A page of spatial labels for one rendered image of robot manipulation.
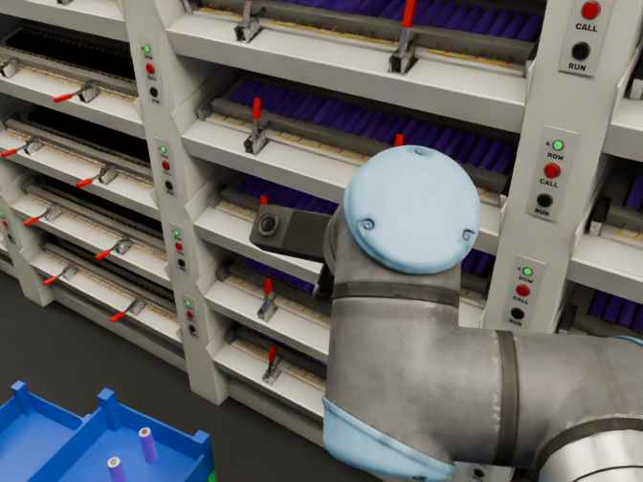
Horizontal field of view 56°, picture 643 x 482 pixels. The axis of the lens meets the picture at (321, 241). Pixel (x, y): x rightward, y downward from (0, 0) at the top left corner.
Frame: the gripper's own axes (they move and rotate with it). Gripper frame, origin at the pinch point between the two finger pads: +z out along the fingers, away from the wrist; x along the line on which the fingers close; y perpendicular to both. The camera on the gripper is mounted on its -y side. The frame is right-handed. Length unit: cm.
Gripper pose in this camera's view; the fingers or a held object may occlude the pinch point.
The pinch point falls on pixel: (324, 269)
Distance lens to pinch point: 75.4
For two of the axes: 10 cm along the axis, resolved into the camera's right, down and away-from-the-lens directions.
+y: 9.3, 3.6, 0.4
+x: 3.4, -9.2, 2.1
